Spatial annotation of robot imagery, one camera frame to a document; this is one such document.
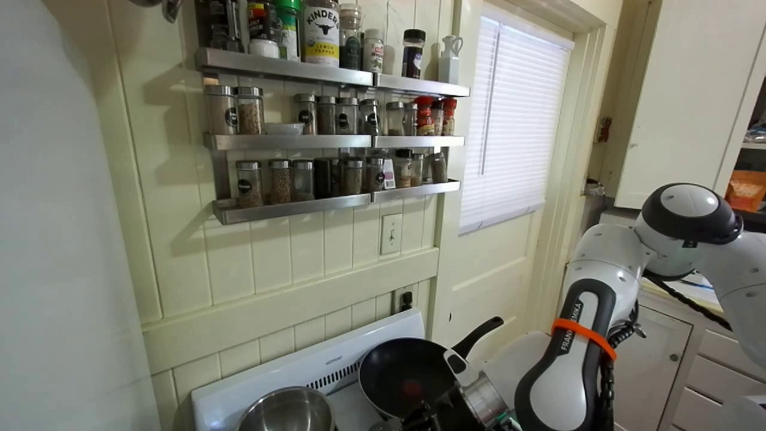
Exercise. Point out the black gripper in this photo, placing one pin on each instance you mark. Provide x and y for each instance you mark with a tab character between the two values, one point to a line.
451	409

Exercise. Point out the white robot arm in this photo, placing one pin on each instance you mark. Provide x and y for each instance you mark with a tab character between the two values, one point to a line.
606	272

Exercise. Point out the white gas stove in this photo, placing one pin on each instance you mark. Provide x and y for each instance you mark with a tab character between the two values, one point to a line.
320	366

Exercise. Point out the stainless steel spice shelf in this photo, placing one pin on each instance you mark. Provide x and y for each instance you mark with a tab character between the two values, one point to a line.
289	141
422	86
289	207
279	64
420	141
416	190

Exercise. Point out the glass spice jar steel lid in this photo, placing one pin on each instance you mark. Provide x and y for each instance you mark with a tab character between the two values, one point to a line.
279	183
356	176
369	115
411	117
247	183
302	179
349	115
308	112
422	167
249	111
395	117
327	112
440	166
217	111
407	167
383	172
341	177

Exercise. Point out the dark spice jar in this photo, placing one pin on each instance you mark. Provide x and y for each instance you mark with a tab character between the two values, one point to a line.
325	177

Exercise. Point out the red cap spice bottle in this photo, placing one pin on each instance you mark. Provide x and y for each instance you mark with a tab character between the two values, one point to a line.
424	115
451	115

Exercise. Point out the white plastic bottle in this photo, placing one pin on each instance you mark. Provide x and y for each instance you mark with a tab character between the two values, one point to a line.
449	57

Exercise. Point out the dark spice bottle white label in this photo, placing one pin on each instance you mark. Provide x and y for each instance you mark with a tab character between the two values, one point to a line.
412	50

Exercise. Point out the oregano spice bottle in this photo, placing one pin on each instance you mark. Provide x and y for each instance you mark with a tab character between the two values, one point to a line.
372	50

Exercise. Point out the teal label spice bottle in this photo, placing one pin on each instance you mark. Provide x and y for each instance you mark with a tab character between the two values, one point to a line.
351	43

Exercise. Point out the green cap bottle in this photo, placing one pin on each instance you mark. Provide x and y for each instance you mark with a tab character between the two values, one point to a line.
289	26

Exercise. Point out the red white label bottle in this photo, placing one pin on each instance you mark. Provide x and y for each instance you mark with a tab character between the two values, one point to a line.
262	32

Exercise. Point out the dark tall bottle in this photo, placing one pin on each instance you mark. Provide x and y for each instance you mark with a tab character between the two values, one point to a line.
232	24
213	24

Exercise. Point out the black frying pan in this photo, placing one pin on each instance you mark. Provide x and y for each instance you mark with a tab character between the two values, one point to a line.
398	375

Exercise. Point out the cream white door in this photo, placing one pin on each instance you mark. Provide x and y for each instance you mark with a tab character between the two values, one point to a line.
487	272

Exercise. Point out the small steel pot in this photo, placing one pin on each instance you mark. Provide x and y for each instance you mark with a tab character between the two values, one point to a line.
286	409

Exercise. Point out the white base cabinet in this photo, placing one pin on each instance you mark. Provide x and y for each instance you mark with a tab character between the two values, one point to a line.
709	360

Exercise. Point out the white window blind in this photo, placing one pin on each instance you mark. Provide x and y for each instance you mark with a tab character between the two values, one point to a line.
515	121

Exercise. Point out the small white dish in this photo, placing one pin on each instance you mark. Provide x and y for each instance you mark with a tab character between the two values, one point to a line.
283	128

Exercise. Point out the orange bag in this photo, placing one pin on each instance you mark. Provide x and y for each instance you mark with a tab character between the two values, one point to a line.
746	191

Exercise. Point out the white canister yellow band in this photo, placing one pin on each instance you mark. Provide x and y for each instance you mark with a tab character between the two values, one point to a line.
322	33

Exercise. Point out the white refrigerator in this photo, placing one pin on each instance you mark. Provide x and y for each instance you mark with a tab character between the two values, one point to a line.
64	240

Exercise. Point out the black wall outlet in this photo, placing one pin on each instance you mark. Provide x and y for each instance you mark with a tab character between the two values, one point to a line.
405	300

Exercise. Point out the white wall outlet plate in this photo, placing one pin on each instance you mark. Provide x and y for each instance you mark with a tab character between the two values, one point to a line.
390	232

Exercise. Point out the white wall cabinet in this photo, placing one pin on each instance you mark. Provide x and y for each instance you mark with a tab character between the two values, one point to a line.
685	111

